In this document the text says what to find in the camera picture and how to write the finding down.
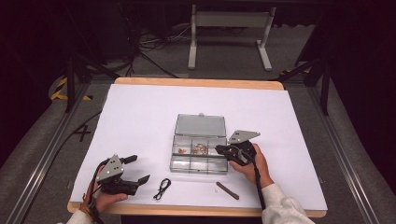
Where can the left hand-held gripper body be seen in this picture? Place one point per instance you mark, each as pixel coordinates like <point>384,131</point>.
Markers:
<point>111,169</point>

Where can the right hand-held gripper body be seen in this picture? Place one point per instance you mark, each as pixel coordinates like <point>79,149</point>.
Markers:
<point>241,152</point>

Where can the clear plastic compartment box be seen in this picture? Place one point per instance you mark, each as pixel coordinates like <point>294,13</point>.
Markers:
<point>199,124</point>

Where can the dark brown hair clip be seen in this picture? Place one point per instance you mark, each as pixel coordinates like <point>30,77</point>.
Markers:
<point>227,190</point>

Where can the small rose gold earring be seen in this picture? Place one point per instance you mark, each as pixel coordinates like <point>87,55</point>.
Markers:
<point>182,151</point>

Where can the person's right hand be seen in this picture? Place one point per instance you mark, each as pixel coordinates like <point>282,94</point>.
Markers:
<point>253,174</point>

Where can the person's left hand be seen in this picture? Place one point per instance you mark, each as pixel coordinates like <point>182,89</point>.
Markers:
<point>109,200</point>

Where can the white paper sheet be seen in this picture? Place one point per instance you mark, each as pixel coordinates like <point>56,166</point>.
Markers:
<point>140,109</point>

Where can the black metal stand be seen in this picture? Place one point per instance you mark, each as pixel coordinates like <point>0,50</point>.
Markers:
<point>70,87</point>
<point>325,93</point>

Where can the aluminium floor rail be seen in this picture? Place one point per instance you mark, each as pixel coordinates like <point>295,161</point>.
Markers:
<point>47,152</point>
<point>342,152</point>

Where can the white metal desk frame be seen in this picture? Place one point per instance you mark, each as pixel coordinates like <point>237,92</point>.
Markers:
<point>230,19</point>

